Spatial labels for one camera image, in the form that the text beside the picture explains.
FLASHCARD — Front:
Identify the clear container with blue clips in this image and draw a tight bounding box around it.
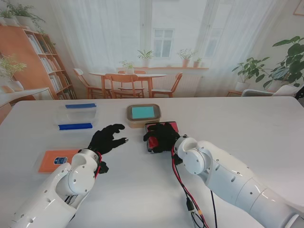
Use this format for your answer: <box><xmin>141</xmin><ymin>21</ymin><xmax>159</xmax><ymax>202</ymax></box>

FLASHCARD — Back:
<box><xmin>54</xmin><ymin>103</ymin><xmax>99</xmax><ymax>132</ymax></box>

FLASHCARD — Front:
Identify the printed room backdrop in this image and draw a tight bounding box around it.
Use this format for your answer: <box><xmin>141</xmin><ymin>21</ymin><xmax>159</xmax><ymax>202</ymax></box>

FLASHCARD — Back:
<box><xmin>0</xmin><ymin>0</ymin><xmax>304</xmax><ymax>105</ymax></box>

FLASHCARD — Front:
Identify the brown kraft paper container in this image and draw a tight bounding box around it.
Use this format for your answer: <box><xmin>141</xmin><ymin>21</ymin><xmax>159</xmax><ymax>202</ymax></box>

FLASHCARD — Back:
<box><xmin>125</xmin><ymin>104</ymin><xmax>162</xmax><ymax>129</ymax></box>

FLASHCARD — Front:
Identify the red black left arm cable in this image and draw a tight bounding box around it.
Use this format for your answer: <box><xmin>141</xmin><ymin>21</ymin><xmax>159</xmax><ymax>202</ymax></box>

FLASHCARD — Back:
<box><xmin>94</xmin><ymin>152</ymin><xmax>103</xmax><ymax>179</ymax></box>

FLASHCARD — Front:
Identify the clear lid with orange label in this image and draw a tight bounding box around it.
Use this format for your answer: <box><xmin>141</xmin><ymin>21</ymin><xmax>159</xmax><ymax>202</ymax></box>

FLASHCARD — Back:
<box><xmin>35</xmin><ymin>149</ymin><xmax>81</xmax><ymax>176</ymax></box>

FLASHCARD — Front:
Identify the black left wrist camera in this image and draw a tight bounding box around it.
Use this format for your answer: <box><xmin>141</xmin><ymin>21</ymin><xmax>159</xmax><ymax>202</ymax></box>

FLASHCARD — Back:
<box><xmin>96</xmin><ymin>161</ymin><xmax>110</xmax><ymax>174</ymax></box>

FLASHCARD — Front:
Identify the black plastic tray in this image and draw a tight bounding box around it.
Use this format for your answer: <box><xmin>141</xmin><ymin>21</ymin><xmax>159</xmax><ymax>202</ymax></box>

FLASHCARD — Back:
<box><xmin>144</xmin><ymin>121</ymin><xmax>179</xmax><ymax>154</ymax></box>

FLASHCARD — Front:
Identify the red black right arm cable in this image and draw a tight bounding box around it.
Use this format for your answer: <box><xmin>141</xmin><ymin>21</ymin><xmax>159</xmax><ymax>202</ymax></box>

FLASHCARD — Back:
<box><xmin>170</xmin><ymin>147</ymin><xmax>218</xmax><ymax>228</ymax></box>

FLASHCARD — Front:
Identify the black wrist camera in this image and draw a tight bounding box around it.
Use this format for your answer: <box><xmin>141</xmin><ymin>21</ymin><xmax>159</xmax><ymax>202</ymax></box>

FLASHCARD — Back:
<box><xmin>172</xmin><ymin>153</ymin><xmax>183</xmax><ymax>166</ymax></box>
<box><xmin>96</xmin><ymin>161</ymin><xmax>110</xmax><ymax>174</ymax></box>

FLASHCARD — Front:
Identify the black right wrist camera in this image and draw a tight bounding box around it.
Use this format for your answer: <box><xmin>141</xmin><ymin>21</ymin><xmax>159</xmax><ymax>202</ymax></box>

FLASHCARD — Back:
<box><xmin>172</xmin><ymin>153</ymin><xmax>183</xmax><ymax>166</ymax></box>

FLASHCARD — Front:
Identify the red black arm cable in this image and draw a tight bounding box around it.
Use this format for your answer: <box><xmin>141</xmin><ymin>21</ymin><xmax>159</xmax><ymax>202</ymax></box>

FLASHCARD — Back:
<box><xmin>170</xmin><ymin>147</ymin><xmax>218</xmax><ymax>228</ymax></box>
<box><xmin>94</xmin><ymin>152</ymin><xmax>103</xmax><ymax>179</ymax></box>

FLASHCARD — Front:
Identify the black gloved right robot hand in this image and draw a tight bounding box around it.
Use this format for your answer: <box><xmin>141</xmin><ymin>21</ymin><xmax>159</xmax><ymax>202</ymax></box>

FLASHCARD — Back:
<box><xmin>143</xmin><ymin>122</ymin><xmax>181</xmax><ymax>154</ymax></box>

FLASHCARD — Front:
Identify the black stand clamp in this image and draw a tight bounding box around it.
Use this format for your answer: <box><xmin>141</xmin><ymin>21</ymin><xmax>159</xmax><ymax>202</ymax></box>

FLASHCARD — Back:
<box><xmin>295</xmin><ymin>85</ymin><xmax>304</xmax><ymax>102</ymax></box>

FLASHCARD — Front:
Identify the clear lid with teal label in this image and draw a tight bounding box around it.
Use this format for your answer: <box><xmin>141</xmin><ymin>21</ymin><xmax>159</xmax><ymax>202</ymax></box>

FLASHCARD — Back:
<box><xmin>125</xmin><ymin>104</ymin><xmax>162</xmax><ymax>121</ymax></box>

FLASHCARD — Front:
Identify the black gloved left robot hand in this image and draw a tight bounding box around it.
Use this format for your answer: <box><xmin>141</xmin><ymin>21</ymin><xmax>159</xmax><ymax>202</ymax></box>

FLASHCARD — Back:
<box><xmin>88</xmin><ymin>123</ymin><xmax>129</xmax><ymax>156</ymax></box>

